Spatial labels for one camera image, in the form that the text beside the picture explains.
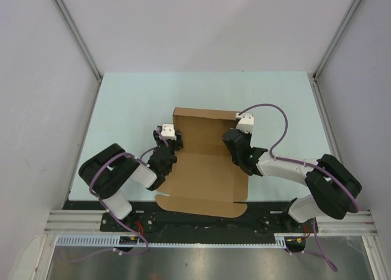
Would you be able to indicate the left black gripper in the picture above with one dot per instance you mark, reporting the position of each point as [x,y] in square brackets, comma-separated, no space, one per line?
[178,142]

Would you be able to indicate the brown cardboard box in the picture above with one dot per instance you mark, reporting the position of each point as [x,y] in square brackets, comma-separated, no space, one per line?
[204,180]

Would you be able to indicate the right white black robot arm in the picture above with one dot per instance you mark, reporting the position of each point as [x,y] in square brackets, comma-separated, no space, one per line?
[333,189]

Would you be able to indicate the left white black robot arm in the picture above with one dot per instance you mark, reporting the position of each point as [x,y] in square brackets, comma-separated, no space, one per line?
[106,172]

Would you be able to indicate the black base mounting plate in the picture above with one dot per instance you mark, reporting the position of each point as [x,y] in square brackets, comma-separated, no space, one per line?
[262,217]

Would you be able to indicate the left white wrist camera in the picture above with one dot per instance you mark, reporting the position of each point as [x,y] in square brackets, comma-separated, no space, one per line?
[167,131]

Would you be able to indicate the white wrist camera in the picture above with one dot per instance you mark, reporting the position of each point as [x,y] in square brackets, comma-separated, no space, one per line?
[245,122]
[167,131]

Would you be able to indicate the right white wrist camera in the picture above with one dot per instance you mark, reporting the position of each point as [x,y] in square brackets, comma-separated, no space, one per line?
[245,122]

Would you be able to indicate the grey slotted cable duct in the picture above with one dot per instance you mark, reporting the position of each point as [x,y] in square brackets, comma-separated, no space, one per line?
[129,241]

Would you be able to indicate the left aluminium corner post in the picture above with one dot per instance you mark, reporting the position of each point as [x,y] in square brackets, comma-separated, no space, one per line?
[78,38]

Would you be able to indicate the aluminium corner post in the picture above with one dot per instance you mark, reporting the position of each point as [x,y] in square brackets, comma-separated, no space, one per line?
[78,38]
[342,27]

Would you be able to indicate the right aluminium side rail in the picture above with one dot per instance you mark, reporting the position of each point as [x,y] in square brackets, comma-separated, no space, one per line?
[325,119]

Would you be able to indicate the right aluminium corner post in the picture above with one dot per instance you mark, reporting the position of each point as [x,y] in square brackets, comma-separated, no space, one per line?
[342,27]

